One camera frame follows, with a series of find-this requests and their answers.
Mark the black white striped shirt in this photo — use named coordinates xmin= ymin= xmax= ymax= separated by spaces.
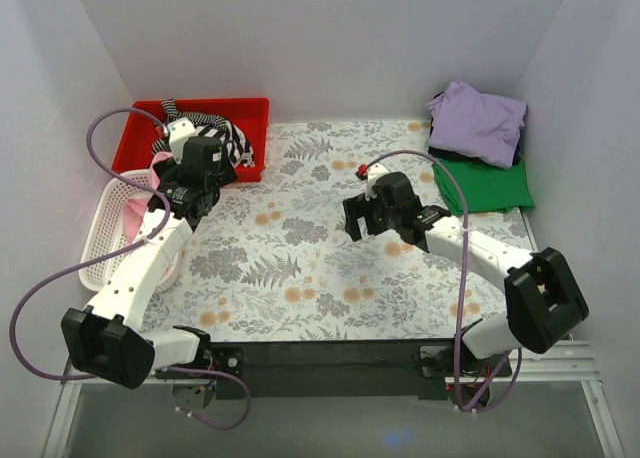
xmin=151 ymin=100 xmax=254 ymax=168

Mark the white plastic basket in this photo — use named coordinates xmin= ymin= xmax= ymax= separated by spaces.
xmin=78 ymin=168 xmax=184 ymax=293

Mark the folded green shirt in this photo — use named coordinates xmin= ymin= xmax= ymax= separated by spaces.
xmin=432 ymin=160 xmax=534 ymax=217

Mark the floral table mat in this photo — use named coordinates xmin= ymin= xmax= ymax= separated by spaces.
xmin=143 ymin=121 xmax=505 ymax=341

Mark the aluminium rail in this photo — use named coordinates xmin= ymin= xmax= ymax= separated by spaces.
xmin=63 ymin=341 xmax=601 ymax=384

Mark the pink t shirt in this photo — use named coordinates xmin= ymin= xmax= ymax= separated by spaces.
xmin=122 ymin=168 xmax=184 ymax=292

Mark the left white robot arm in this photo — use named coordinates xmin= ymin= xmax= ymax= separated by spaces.
xmin=61 ymin=136 xmax=235 ymax=389

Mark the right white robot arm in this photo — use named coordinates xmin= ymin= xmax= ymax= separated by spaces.
xmin=343 ymin=166 xmax=589 ymax=377

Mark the red plastic bin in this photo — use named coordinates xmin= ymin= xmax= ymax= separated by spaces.
xmin=112 ymin=98 xmax=269 ymax=183

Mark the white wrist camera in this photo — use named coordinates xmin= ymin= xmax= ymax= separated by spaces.
xmin=356 ymin=163 xmax=389 ymax=200
xmin=167 ymin=118 xmax=196 ymax=162

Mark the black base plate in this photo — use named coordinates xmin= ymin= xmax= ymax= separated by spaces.
xmin=153 ymin=339 xmax=513 ymax=402

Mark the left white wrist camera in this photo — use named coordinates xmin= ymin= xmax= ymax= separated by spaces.
xmin=167 ymin=118 xmax=196 ymax=162

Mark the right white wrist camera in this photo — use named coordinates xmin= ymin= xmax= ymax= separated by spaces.
xmin=356 ymin=163 xmax=389 ymax=200

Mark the folded purple shirt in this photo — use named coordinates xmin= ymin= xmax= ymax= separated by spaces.
xmin=427 ymin=81 xmax=528 ymax=170

